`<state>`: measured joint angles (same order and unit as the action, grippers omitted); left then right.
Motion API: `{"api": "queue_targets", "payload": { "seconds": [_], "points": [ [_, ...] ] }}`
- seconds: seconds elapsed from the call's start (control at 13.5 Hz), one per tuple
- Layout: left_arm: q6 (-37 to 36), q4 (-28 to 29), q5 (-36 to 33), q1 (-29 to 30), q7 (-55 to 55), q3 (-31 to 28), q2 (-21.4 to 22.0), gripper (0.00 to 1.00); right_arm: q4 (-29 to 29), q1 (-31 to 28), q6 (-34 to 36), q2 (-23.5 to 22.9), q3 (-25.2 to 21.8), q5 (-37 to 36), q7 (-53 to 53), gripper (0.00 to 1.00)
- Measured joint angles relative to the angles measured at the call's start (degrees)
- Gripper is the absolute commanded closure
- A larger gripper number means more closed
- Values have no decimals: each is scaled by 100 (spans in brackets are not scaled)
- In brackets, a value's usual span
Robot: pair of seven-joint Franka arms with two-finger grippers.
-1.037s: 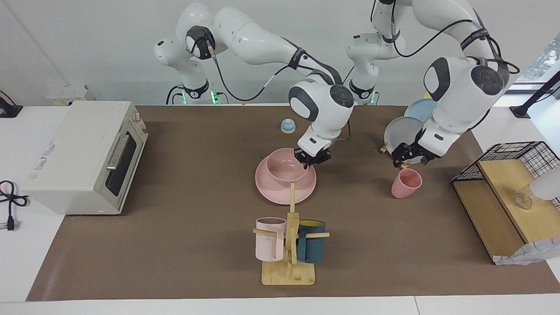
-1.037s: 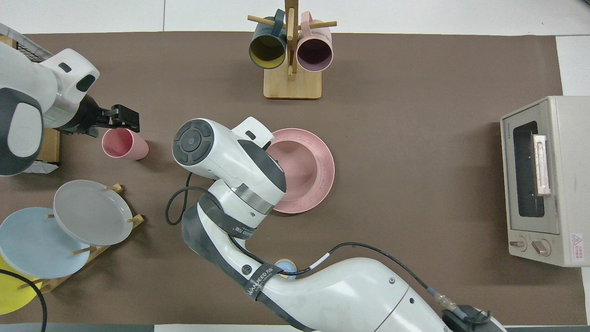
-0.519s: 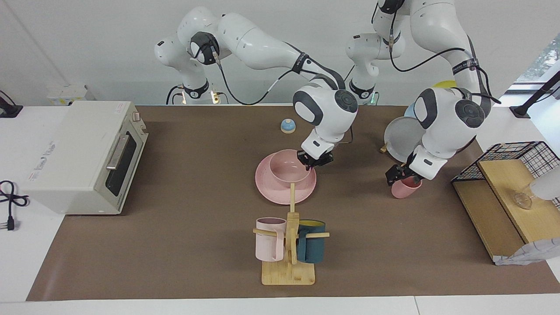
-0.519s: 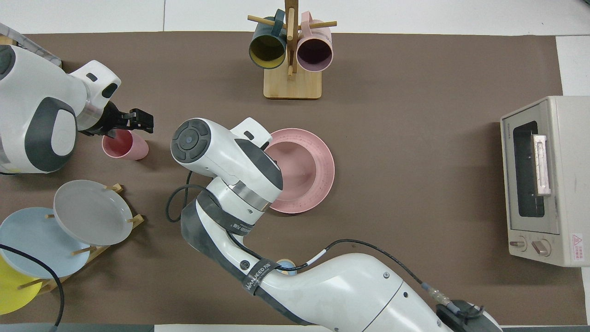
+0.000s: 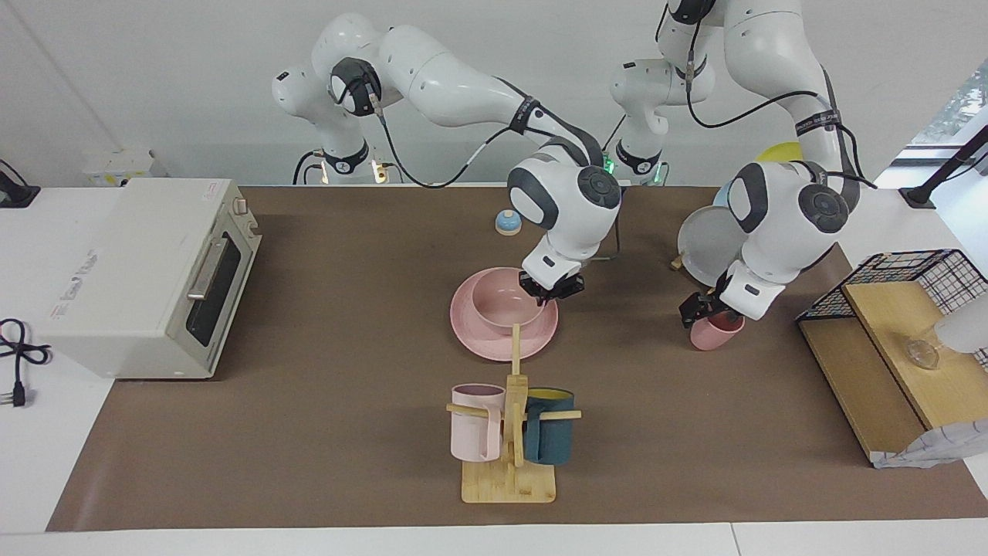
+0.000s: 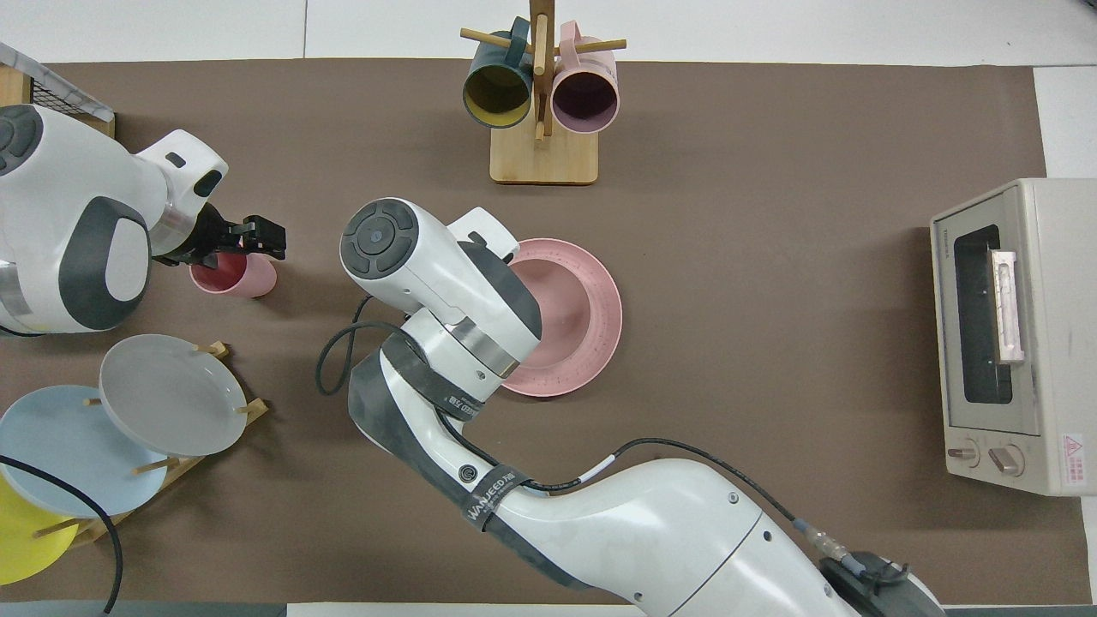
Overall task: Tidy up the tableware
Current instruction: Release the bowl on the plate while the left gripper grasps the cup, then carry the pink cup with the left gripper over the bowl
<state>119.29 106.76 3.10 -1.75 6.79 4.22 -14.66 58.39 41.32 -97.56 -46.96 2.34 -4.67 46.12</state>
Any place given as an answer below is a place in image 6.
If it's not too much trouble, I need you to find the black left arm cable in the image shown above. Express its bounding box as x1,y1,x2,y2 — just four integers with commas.
0,453,124,615

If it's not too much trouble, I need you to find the wooden mug tree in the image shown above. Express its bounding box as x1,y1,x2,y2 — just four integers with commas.
460,0,627,185

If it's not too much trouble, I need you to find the light blue plate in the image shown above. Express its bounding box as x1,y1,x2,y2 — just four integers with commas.
0,385,170,518

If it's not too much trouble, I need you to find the pink speckled plate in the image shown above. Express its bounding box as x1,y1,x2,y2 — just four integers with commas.
500,238,624,398

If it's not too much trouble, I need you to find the pink mug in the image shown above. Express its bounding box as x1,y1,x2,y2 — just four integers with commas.
551,21,620,135

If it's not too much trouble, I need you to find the beige toaster oven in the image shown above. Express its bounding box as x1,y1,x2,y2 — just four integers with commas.
930,177,1097,497

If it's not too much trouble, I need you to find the pink cup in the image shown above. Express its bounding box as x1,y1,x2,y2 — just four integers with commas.
189,248,278,299

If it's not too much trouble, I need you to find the brown table mat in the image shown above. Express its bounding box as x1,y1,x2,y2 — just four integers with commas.
0,58,1094,605

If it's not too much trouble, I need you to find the wooden shelf with wire mesh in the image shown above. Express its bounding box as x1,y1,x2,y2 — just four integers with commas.
0,41,116,140

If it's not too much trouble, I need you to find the grey plate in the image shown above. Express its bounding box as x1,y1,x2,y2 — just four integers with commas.
99,334,249,457

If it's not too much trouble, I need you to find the yellow plate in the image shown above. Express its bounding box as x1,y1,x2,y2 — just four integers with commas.
0,474,80,586

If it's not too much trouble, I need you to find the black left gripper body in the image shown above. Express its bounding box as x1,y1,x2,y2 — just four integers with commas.
190,208,251,268

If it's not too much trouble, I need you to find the wooden plate rack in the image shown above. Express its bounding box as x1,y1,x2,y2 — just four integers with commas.
34,340,269,549

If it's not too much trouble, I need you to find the dark green mug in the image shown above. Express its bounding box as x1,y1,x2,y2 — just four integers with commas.
463,17,535,129

